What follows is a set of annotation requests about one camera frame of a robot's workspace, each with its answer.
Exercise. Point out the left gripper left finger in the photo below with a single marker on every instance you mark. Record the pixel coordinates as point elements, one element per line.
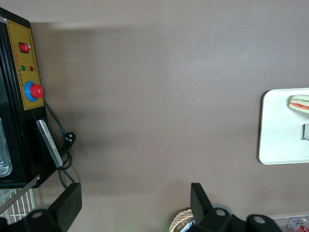
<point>67,203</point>

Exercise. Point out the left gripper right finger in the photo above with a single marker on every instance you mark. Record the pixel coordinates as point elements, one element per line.
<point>202,215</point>

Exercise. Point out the beige plastic tray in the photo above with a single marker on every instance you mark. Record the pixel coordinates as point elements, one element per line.
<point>277,135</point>

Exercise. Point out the light tan wicker basket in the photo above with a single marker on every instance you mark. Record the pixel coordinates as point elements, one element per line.
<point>179,217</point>

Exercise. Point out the black sealing machine yellow panel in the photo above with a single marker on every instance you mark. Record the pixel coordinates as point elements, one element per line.
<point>17,145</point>

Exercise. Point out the silver food container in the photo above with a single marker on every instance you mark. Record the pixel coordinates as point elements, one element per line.
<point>4,154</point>

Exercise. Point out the clear acrylic bottle rack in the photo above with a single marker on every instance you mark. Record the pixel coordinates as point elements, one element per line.
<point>282,223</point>

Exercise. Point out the red cola bottle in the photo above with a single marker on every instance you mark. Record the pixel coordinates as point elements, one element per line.
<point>298,224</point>

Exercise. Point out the small black box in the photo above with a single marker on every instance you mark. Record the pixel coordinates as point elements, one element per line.
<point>306,131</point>

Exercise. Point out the wrapped triangle sandwich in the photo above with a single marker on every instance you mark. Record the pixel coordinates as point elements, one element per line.
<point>299,104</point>

